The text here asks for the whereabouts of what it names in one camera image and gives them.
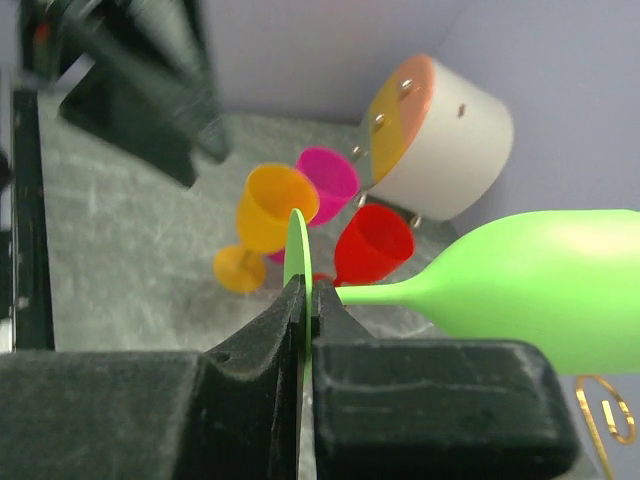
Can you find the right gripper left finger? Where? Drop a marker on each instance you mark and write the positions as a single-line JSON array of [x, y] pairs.
[[232, 412]]

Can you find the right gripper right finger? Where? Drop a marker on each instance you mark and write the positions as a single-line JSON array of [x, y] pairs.
[[432, 408]]

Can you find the red wine glass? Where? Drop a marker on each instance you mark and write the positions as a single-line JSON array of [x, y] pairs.
[[374, 243]]

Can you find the orange wine glass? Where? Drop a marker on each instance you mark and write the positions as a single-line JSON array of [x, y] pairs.
[[270, 193]]

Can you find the green wine glass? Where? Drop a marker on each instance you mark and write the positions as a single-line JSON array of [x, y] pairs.
[[565, 282]]

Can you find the pink wine glass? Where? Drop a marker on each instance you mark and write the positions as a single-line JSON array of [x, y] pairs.
[[320, 185]]

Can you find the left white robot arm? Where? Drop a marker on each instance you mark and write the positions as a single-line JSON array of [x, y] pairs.
[[151, 90]]

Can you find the round white drawer cabinet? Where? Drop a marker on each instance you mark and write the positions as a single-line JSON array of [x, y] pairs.
[[431, 143]]

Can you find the gold wire glass rack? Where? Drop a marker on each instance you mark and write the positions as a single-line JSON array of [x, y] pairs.
[[617, 416]]

